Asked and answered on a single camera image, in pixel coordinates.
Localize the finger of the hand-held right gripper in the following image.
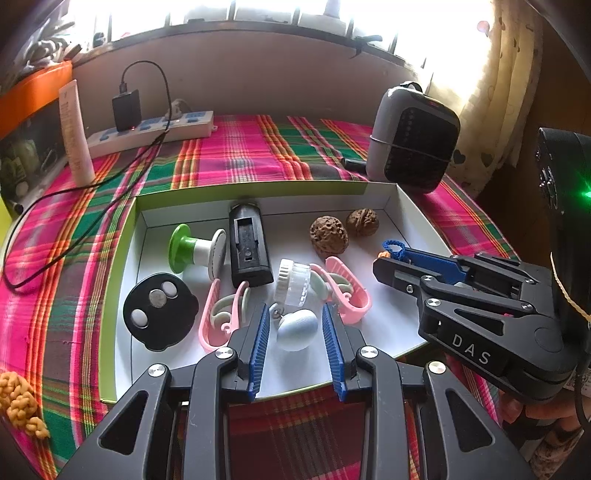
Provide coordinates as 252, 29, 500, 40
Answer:
401, 247, 552, 296
372, 257, 554, 329

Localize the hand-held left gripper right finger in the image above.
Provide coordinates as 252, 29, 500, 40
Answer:
322, 302, 539, 480

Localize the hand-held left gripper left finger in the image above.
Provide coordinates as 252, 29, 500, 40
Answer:
55, 302, 271, 480

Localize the white egg-shaped ball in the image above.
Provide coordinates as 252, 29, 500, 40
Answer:
276, 308, 319, 352

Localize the pink clip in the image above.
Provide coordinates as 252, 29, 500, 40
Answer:
309, 256, 372, 326
198, 278, 252, 354

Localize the shallow green cardboard box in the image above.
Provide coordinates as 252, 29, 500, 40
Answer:
99, 181, 455, 404

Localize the ridged walnut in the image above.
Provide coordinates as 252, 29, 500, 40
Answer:
346, 208, 380, 239

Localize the pitted walnut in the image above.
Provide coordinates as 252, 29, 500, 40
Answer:
309, 215, 349, 258

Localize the small white jar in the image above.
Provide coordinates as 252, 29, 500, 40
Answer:
274, 258, 315, 309

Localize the black round remote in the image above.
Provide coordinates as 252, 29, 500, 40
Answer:
122, 272, 199, 352

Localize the black rectangular device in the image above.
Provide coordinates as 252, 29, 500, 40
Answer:
228, 202, 274, 289

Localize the green and white spool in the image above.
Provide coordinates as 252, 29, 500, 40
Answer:
168, 224, 228, 280

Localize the person's right hand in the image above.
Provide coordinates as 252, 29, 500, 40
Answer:
501, 388, 583, 435

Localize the small grey space heater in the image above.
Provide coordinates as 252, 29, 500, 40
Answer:
366, 82, 461, 195

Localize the plaid cloth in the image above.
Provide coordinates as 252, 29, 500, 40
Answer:
0, 113, 522, 480

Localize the heart print curtain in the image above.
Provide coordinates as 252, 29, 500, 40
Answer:
427, 0, 559, 199

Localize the white power strip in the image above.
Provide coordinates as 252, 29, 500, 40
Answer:
85, 110, 218, 160

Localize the twisted fried dough snack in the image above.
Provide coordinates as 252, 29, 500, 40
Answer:
0, 371, 49, 439

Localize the white plug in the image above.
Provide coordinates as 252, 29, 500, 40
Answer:
165, 97, 191, 121

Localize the black charger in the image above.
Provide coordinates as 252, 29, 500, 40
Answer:
112, 89, 141, 132

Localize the cream cosmetic tube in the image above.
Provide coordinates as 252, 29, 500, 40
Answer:
58, 79, 96, 185

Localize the window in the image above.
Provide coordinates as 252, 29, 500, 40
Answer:
69, 0, 490, 61

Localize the orange lidded storage bin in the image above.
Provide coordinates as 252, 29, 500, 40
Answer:
0, 60, 75, 204

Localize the potted succulent plant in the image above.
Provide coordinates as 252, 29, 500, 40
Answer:
14, 23, 75, 70

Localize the black charger cable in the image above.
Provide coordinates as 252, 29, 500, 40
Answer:
2, 61, 174, 292

